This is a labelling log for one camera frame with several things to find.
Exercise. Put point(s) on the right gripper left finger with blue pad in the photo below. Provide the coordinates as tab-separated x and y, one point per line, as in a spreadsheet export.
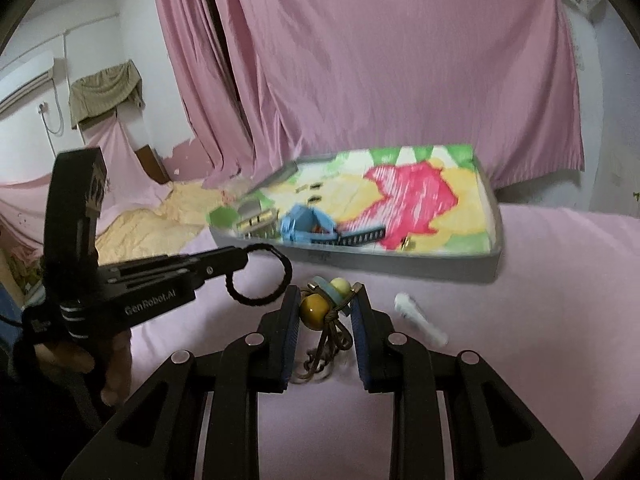
259	362

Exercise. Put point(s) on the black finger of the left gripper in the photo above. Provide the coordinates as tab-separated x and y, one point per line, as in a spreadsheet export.
225	261

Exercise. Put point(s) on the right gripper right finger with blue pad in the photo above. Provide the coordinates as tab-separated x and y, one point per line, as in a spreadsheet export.
394	363

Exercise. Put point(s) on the white plastic hair clip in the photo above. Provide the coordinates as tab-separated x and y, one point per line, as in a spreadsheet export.
410	311

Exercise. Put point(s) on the blue smart watch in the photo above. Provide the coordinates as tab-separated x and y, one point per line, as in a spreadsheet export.
309	225

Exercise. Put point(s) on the person's left hand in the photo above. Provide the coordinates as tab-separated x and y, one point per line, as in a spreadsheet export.
116	373

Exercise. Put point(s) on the grey plastic hair claw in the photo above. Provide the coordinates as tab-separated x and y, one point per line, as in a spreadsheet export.
257	221

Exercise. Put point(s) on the yellow quilted bedspread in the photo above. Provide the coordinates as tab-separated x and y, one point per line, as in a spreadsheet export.
164	230

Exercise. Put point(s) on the brown wooden headboard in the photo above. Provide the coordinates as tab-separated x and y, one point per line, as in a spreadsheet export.
151	165

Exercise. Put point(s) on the grey cardboard tray box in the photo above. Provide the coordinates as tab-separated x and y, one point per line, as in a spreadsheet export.
464	269

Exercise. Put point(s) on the colourful painted paper liner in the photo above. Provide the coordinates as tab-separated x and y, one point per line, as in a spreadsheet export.
436	194

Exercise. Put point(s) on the pink table cloth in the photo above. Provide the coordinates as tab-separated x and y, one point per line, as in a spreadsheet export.
560	325

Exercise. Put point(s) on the olive green hanging cloth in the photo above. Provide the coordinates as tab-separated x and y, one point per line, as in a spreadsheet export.
94	95

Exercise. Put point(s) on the pink curtain backdrop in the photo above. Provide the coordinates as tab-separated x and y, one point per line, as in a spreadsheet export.
265	81

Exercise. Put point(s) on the white air conditioner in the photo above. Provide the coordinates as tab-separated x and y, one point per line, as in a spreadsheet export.
25	79

